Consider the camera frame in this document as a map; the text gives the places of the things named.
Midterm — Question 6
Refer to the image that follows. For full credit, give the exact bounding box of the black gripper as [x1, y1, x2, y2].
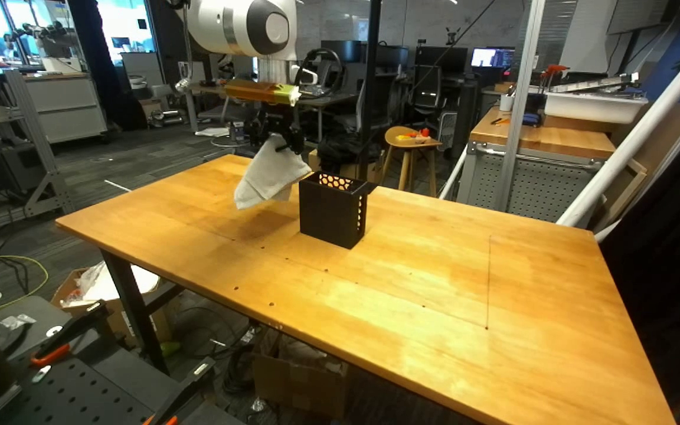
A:
[245, 106, 308, 155]

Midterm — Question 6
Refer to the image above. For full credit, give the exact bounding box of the cardboard box with white paper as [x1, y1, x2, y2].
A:
[50, 260, 163, 350]

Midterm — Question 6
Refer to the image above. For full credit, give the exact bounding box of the cardboard box under table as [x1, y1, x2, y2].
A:
[251, 350, 351, 419]

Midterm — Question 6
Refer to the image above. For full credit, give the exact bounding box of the lit computer monitor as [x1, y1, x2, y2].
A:
[468, 44, 517, 71]

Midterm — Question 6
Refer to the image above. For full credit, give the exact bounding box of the round wooden stool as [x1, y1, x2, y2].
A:
[379, 124, 445, 196]

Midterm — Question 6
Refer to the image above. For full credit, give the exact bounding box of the wooden workbench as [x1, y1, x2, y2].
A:
[468, 106, 619, 162]

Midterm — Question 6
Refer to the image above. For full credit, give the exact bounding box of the black perforated metal box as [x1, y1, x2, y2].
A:
[297, 170, 375, 251]

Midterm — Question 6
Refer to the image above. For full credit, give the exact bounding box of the black table leg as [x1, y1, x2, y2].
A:
[101, 251, 169, 373]

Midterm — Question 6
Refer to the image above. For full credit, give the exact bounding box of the white tray on bench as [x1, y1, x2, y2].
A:
[541, 84, 651, 124]

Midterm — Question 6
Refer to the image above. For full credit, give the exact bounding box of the white vertical pole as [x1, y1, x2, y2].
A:
[499, 0, 547, 213]

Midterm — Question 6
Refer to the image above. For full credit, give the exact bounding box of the white drawer cabinet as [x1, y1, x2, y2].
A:
[24, 71, 111, 147]

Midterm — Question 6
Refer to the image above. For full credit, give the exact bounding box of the white diagonal rail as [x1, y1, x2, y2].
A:
[555, 26, 680, 232]

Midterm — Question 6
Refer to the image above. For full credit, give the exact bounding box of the grey metal shelf frame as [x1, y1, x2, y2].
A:
[0, 69, 76, 241]

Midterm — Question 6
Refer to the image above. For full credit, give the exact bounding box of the black perforated plate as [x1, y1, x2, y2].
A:
[0, 357, 156, 425]

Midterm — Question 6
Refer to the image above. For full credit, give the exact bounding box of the grey perforated bench panel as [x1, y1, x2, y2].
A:
[456, 144, 605, 223]

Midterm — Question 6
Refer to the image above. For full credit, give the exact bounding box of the yellow green floor cable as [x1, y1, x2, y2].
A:
[0, 253, 51, 318]

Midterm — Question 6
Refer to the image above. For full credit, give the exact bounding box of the orange handled tool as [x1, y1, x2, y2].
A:
[25, 340, 76, 370]

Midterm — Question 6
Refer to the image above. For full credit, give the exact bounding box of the white terry cloth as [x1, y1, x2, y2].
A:
[232, 131, 317, 213]

